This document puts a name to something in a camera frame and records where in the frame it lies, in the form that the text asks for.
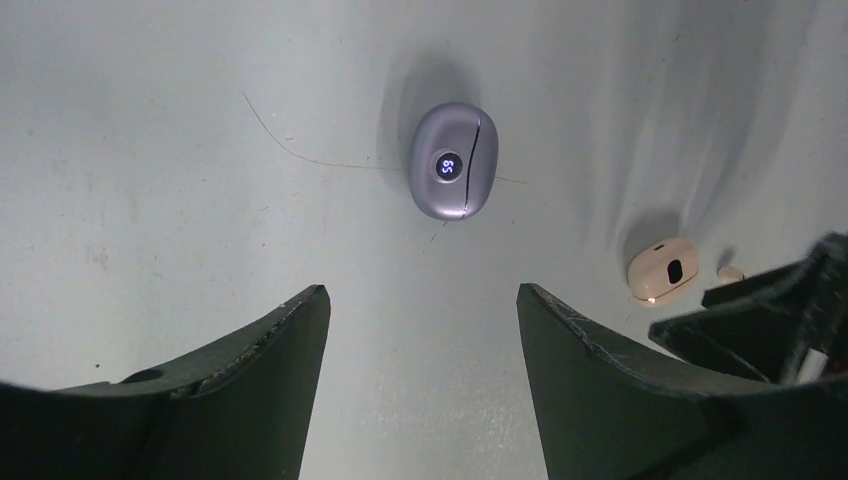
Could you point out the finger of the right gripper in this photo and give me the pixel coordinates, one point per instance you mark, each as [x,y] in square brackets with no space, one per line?
[826,259]
[752,335]

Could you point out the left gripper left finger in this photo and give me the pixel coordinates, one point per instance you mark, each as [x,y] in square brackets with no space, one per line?
[236,408]

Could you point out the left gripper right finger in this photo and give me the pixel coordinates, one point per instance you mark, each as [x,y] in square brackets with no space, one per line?
[608,407]

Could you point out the beige earbud charging case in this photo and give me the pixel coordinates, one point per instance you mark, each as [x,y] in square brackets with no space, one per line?
[663,271]

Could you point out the purple earbud charging case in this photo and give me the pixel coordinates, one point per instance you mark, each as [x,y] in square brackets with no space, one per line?
[453,161]

